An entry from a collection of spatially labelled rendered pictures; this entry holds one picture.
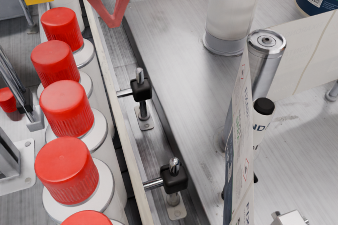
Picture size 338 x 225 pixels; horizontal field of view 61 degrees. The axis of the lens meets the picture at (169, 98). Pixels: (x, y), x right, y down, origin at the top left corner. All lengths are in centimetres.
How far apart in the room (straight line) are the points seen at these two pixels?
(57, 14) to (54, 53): 6
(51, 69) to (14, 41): 50
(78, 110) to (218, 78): 34
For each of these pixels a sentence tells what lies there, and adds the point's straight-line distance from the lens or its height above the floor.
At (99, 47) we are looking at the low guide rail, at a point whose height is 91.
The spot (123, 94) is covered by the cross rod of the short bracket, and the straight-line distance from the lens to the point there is 45.
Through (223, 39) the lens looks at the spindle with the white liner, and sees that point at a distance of 54.
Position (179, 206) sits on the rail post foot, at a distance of 43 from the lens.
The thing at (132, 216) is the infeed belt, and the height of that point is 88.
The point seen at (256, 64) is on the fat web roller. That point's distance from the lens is 30.
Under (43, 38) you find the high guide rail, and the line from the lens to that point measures 50.
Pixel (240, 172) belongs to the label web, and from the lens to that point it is 25.
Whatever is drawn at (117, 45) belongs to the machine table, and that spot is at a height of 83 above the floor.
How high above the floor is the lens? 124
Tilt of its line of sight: 50 degrees down
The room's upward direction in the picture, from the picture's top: straight up
